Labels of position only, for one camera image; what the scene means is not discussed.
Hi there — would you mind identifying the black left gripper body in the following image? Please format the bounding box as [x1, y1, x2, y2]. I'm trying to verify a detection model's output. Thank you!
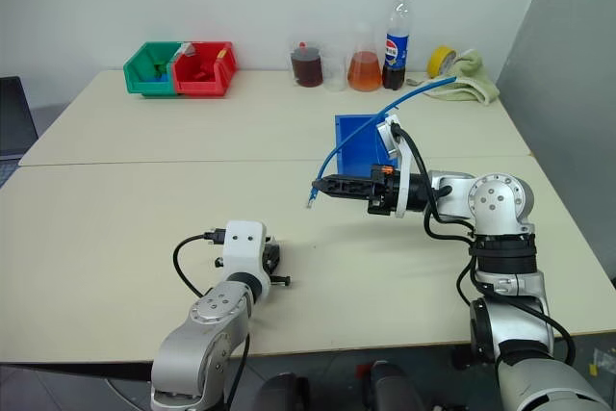
[262, 236, 294, 287]

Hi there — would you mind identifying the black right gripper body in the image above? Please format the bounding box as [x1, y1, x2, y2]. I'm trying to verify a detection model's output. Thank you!
[367, 164, 402, 217]

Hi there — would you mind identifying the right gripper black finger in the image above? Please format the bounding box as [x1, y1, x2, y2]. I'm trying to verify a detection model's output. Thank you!
[311, 173, 375, 190]
[315, 186, 375, 202]

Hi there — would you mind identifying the blue Ethernet cable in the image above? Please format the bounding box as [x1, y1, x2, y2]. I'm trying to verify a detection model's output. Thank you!
[305, 73, 458, 211]

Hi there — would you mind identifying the blue plastic bin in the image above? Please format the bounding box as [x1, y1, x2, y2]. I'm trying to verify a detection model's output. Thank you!
[333, 113, 401, 177]

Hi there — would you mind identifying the small clear empty beaker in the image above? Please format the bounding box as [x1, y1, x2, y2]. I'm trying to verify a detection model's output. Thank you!
[322, 41, 349, 92]

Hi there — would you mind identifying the flask with orange liquid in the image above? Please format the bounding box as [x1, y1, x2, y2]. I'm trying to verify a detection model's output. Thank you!
[346, 22, 384, 92]

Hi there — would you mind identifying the beaker with dark liquid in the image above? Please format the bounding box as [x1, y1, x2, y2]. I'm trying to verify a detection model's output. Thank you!
[289, 37, 325, 90]

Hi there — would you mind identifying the pale green towel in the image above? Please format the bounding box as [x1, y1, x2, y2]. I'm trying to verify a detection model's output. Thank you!
[405, 48, 501, 106]

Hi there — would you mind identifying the yellow tape roll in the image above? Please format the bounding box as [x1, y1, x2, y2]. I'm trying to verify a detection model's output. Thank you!
[427, 45, 459, 80]

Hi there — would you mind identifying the Pepsi cola bottle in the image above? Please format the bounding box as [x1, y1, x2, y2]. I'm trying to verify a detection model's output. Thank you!
[380, 0, 413, 91]

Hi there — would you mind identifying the red plastic bin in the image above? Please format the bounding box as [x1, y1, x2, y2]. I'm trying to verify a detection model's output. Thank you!
[169, 40, 239, 97]

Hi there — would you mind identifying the large dark rounded shape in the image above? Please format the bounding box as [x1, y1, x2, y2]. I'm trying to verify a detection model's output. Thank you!
[370, 359, 430, 411]

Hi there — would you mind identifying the green plastic bin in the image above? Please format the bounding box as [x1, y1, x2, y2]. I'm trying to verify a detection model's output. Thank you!
[122, 40, 187, 97]

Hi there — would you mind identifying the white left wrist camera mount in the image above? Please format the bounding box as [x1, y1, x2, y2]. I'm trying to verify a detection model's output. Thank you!
[218, 219, 271, 288]

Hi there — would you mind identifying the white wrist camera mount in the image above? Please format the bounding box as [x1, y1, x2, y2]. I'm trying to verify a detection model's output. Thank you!
[375, 113, 413, 220]
[218, 219, 271, 288]

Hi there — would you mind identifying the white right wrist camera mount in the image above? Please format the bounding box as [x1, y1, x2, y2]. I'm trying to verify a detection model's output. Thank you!
[375, 113, 413, 220]

